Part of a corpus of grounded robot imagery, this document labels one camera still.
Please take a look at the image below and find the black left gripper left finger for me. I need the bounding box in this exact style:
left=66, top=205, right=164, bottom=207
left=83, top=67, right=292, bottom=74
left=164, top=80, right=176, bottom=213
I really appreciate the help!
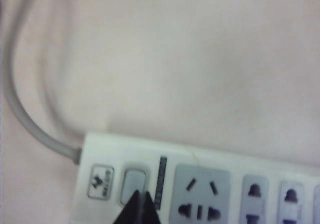
left=113, top=189, right=144, bottom=224

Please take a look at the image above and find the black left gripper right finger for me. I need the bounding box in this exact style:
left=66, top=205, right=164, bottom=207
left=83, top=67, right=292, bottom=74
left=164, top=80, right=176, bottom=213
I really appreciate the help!
left=144, top=191, right=164, bottom=224

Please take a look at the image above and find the white power strip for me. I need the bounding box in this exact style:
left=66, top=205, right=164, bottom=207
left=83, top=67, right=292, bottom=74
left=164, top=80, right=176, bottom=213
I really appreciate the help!
left=68, top=131, right=320, bottom=224

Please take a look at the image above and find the grey power strip cable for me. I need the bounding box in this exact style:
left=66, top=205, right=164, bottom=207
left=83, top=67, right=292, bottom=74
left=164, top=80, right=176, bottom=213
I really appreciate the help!
left=3, top=0, right=83, bottom=165

